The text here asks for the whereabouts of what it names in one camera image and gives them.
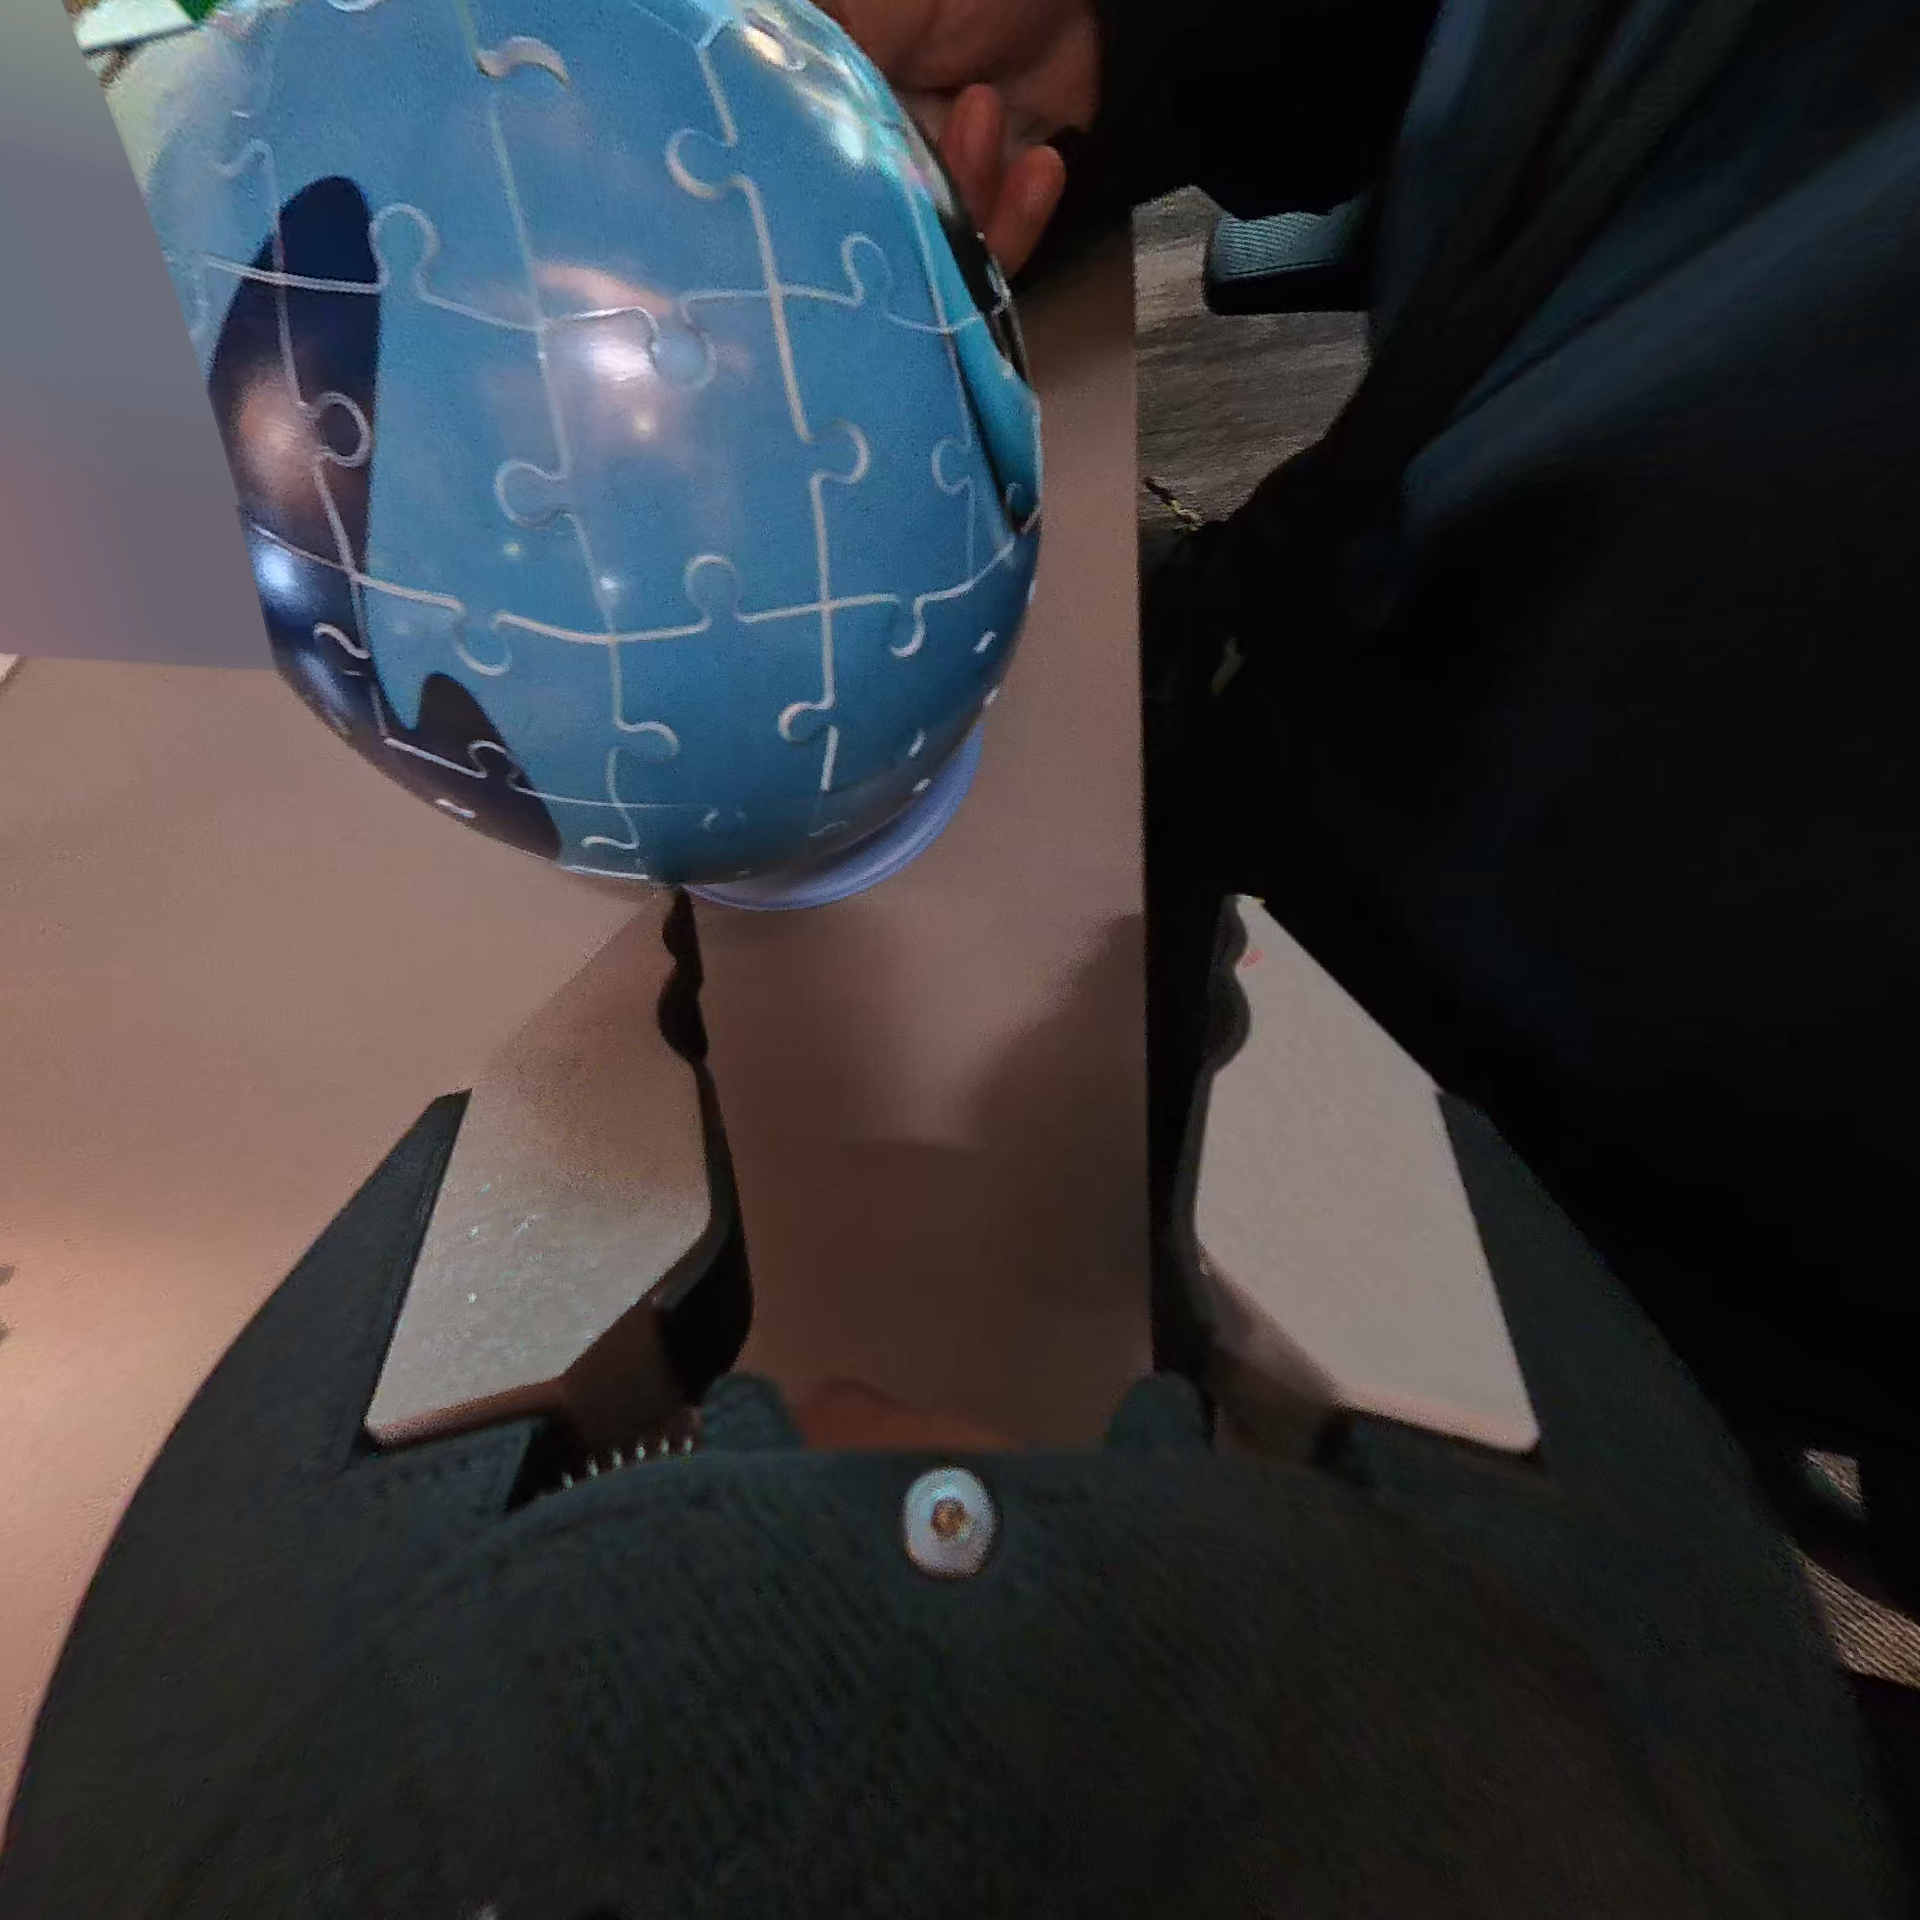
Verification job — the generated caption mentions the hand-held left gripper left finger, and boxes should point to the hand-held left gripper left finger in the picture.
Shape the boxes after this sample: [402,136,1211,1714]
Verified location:
[363,888,753,1444]

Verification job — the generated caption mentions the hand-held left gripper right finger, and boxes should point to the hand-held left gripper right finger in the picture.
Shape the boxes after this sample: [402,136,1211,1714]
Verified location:
[1154,896,1545,1455]

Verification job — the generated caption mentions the blue round ball stand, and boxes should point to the blue round ball stand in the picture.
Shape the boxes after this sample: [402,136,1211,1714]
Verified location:
[692,727,989,912]

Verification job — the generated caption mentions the blue puzzle ball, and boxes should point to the blue puzzle ball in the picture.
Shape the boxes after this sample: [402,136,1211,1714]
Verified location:
[107,0,1045,888]

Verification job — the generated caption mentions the person's right hand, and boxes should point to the person's right hand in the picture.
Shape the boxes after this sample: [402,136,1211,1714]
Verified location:
[824,0,1104,284]

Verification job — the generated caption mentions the person's dark clothing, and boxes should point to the person's dark clothing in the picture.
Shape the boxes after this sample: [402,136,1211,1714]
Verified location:
[1080,0,1920,1502]

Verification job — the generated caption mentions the black mesh office chair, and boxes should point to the black mesh office chair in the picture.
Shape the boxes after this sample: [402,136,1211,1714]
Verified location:
[1208,195,1374,319]

